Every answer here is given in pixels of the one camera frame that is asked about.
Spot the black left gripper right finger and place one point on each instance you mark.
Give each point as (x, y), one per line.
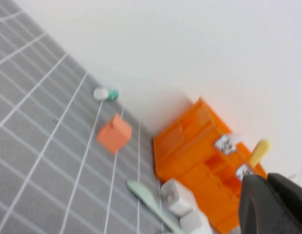
(294, 202)

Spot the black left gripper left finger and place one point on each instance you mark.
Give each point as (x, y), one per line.
(258, 209)

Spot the mint green plastic spoon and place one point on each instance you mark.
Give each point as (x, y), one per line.
(146, 197)

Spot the orange plastic crate holder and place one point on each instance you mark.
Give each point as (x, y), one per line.
(185, 151)

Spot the white label marked 叉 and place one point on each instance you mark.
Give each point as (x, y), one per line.
(244, 171)

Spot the yellow plastic knife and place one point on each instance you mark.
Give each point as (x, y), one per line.
(260, 151)

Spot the white foam cube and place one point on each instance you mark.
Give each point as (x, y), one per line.
(193, 220)

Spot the white label marked 勺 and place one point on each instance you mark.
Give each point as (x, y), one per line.
(225, 145)

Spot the white charger plug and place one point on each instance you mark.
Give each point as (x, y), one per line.
(176, 197)

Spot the salmon orange cube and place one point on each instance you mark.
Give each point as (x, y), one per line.
(114, 136)

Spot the white and green glue stick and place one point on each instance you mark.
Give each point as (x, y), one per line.
(102, 93)

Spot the grey checkered table mat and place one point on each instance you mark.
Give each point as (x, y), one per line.
(43, 146)

